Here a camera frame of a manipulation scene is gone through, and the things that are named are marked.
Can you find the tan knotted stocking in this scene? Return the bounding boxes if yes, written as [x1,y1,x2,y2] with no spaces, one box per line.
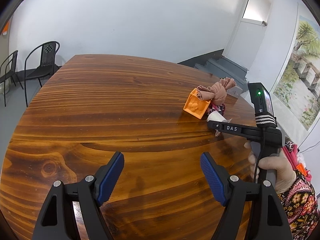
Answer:
[196,78,236,105]

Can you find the grey stairs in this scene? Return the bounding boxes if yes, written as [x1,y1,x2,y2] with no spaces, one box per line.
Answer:
[177,49,250,90]

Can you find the hanging scroll painting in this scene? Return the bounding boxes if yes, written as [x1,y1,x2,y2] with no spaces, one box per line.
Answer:
[272,15,320,130]

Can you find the pink leopard sock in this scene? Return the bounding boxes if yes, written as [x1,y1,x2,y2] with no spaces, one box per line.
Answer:
[207,102,227,115]

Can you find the pink tin box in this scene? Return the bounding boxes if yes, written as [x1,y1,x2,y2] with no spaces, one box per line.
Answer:
[282,141,313,180]

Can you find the white sock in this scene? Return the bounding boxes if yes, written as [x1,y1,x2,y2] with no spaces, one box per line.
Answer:
[207,112,233,137]

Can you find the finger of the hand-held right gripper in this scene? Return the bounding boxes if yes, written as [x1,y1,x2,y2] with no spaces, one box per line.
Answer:
[207,120,225,133]

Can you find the person's right forearm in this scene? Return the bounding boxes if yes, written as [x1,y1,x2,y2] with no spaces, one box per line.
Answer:
[276,172,320,240]

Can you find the black cable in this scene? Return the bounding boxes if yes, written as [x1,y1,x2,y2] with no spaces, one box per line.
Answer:
[253,130,265,184]

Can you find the person's right hand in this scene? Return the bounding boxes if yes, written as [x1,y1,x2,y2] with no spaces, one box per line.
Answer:
[244,141,297,194]

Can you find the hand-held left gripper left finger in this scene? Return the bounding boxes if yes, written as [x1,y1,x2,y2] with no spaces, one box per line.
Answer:
[32,151,125,240]

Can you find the black chair checkered back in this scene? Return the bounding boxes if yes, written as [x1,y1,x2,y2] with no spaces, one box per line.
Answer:
[24,41,62,108]

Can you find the grey tissue box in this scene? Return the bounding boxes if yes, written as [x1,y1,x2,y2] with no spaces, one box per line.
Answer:
[226,84,243,98]

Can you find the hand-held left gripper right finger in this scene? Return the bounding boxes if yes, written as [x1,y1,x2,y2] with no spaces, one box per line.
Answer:
[200,152,293,240]

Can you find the orange flower toy cube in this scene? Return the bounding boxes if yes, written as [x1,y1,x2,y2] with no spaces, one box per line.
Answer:
[183,88,213,119]

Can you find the black metal chair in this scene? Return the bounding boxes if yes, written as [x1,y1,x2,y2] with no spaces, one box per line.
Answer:
[0,50,24,107]

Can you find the wooden desktop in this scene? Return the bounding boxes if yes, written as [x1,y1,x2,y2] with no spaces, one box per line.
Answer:
[0,54,258,240]

